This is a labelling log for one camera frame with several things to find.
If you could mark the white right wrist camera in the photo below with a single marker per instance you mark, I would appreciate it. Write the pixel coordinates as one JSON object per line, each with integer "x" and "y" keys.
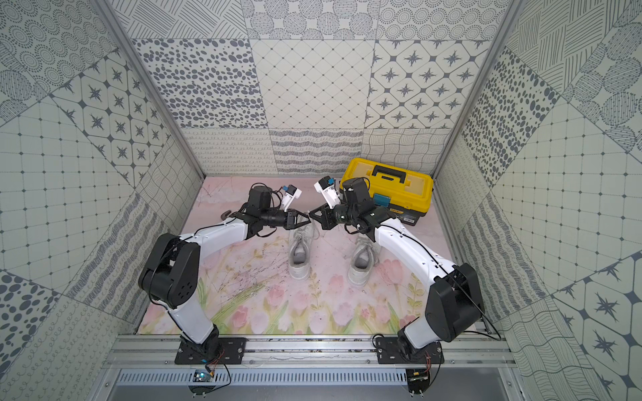
{"x": 326, "y": 187}

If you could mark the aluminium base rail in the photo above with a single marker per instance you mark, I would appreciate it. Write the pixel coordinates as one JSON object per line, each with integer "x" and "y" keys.
{"x": 296, "y": 360}

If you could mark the white sneaker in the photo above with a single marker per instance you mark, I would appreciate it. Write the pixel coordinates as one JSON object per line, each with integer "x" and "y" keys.
{"x": 365, "y": 258}
{"x": 300, "y": 251}

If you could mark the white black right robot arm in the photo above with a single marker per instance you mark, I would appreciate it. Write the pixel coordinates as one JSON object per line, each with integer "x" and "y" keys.
{"x": 454, "y": 298}

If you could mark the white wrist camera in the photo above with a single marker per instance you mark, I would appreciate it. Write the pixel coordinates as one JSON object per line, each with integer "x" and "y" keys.
{"x": 290, "y": 194}
{"x": 326, "y": 187}

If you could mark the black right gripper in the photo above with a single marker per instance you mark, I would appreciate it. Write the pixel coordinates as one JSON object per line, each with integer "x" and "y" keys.
{"x": 325, "y": 219}

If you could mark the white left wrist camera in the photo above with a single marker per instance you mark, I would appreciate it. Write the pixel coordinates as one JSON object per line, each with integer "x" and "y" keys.
{"x": 290, "y": 194}

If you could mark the pink floral table mat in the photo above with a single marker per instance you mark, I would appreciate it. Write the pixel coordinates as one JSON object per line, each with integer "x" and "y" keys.
{"x": 247, "y": 288}

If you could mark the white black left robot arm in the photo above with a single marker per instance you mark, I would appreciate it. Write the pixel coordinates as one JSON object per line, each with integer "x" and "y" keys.
{"x": 171, "y": 272}

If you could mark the yellow black plastic toolbox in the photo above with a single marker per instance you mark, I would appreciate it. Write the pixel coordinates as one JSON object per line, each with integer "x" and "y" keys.
{"x": 405, "y": 192}

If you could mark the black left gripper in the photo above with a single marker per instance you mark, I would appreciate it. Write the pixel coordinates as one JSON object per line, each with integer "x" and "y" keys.
{"x": 288, "y": 218}

